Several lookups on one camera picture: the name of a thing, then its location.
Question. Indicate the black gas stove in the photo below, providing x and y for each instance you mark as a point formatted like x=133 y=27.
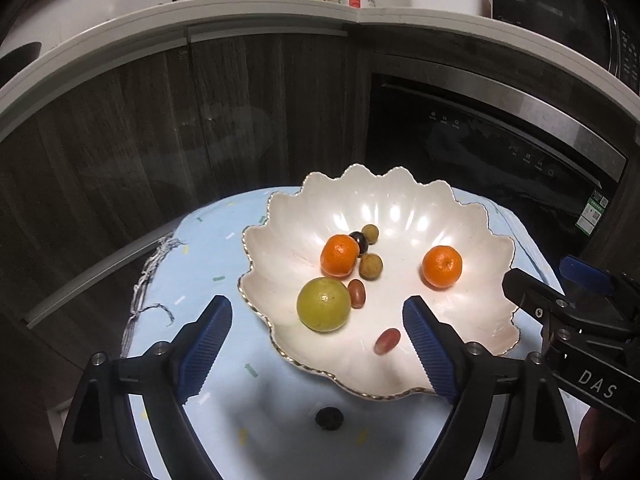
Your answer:
x=20 y=60

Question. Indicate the person's right forearm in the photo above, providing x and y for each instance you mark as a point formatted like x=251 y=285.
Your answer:
x=610 y=445

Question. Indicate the dark purple grape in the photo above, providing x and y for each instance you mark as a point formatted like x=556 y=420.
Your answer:
x=328 y=417
x=360 y=244

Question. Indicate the light blue cloth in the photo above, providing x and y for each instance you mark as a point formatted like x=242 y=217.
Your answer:
x=225 y=260

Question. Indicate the black built-in dishwasher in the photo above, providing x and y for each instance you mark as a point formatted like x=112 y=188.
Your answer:
x=450 y=160

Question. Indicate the dark wood cabinet door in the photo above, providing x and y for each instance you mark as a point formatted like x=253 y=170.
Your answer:
x=75 y=160
x=270 y=110

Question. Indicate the small orange mandarin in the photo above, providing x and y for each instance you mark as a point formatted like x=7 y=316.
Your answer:
x=340 y=256
x=442 y=266

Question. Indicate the red grape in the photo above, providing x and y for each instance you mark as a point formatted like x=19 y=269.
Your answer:
x=356 y=294
x=387 y=341

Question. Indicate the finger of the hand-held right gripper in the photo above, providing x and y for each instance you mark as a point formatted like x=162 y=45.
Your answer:
x=530 y=292
x=585 y=271

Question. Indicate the white scalloped plate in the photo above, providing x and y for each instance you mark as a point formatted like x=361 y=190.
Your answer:
x=400 y=220

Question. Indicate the white kitchen countertop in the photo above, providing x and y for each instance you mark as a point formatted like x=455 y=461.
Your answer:
x=250 y=12

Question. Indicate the green label sticker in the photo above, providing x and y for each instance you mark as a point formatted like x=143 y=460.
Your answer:
x=592 y=212

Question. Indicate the brown longan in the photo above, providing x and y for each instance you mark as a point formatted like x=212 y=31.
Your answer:
x=370 y=232
x=371 y=266

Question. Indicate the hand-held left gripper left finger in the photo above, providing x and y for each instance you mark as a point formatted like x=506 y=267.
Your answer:
x=205 y=350

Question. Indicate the round green fruit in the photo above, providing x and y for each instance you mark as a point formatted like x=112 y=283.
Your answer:
x=323 y=305

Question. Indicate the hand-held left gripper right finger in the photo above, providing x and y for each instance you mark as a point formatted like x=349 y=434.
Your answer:
x=427 y=350

